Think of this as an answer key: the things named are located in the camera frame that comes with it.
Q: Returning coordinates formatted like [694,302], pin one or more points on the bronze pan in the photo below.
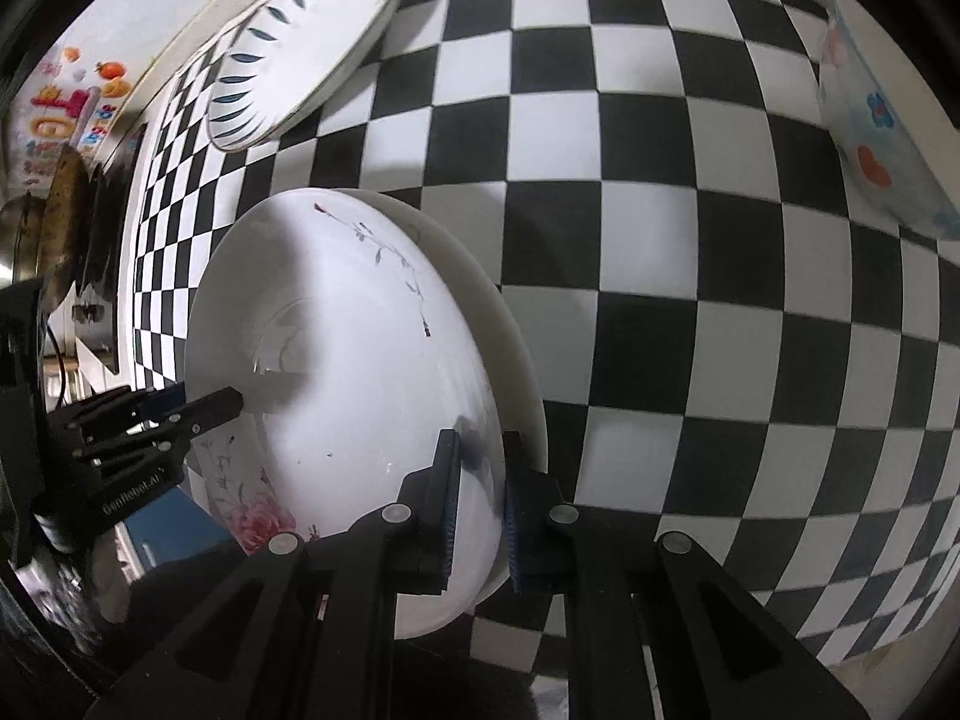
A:
[61,225]

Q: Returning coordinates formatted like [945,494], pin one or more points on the black and white checkered tablecloth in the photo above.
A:
[675,277]

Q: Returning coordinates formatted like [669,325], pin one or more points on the metal pot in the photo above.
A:
[19,236]

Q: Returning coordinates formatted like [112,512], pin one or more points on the blue box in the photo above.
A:
[180,529]

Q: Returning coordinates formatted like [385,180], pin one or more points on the white plate with floral print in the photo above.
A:
[352,360]

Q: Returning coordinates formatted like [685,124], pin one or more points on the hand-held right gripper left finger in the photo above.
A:
[450,499]

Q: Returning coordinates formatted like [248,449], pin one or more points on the bowl with blue flower print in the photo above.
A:
[877,127]

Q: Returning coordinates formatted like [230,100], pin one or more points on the plain white plate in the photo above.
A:
[491,330]

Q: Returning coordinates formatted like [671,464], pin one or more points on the colourful wall poster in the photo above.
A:
[60,112]

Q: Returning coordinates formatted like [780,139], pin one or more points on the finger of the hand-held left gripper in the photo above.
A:
[214,406]
[161,403]

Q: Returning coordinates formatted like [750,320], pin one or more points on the white plate with leaf pattern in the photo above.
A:
[315,37]

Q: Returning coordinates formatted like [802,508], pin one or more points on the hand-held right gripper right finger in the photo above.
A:
[515,532]

